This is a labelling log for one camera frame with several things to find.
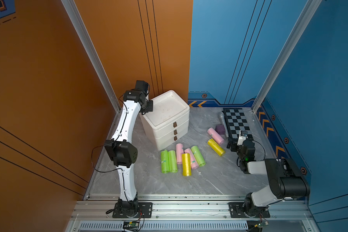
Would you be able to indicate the black white checkerboard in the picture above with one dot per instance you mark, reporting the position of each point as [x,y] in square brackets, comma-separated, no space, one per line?
[236,121]

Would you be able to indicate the grey microphone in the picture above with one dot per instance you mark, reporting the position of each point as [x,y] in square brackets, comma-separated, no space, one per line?
[222,119]

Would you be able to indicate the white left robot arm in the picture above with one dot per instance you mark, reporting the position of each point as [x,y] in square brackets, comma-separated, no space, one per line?
[123,153]

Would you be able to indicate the yellow trash bag roll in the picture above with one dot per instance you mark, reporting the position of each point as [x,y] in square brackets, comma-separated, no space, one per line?
[216,147]
[186,164]

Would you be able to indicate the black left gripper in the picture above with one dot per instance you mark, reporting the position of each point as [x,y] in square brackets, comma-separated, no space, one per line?
[150,108]

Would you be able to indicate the white three-drawer storage box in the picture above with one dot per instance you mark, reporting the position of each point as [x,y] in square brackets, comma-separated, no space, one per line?
[169,120]

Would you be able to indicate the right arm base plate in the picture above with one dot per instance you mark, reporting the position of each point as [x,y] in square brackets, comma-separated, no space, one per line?
[240,210]

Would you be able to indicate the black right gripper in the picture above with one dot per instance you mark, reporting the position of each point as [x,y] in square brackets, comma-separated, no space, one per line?
[234,145]

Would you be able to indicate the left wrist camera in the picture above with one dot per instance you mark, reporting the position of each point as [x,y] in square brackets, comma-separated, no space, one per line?
[142,86]

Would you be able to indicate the green circuit board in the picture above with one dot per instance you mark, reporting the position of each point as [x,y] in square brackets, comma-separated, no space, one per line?
[261,225]
[131,226]

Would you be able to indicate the purple cube block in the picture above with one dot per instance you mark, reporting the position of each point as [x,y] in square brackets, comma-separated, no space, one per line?
[220,129]

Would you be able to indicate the pink trash bag roll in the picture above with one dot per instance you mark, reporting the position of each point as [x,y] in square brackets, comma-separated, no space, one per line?
[179,152]
[215,136]
[193,162]

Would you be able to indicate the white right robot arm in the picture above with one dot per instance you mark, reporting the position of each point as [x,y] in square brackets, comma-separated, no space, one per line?
[285,180]

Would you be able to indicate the green trash bag roll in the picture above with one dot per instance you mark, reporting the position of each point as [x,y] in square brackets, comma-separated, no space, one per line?
[164,158]
[172,161]
[198,156]

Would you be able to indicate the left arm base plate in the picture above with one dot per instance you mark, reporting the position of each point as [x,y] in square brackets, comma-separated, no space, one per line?
[143,207]

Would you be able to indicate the left green circuit board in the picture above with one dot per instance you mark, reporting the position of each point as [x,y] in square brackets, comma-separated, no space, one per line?
[131,226]

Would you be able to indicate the aluminium front rail frame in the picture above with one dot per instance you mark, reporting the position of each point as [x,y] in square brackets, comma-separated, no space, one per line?
[179,213]

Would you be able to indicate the right green circuit board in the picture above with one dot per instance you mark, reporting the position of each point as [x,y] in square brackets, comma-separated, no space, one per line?
[261,225]

